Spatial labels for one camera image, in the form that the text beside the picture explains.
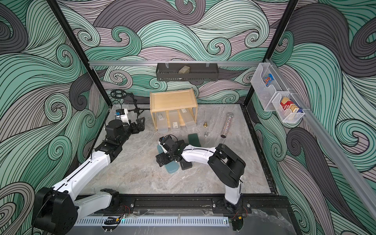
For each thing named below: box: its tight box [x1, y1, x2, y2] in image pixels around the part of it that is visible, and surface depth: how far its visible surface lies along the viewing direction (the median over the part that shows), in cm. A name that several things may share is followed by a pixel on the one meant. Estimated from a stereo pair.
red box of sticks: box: [280, 96, 300, 113], surface depth 67 cm
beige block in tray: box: [178, 65, 191, 74], surface depth 93 cm
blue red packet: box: [262, 73, 275, 87], surface depth 85 cm
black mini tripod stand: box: [110, 89, 151, 118], surface depth 96 cm
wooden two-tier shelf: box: [149, 87, 199, 132], surface depth 103 cm
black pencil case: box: [179, 160, 193, 171], surface depth 87 cm
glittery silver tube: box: [220, 112, 235, 139], surface depth 105 cm
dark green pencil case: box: [188, 133, 202, 148], surface depth 103 cm
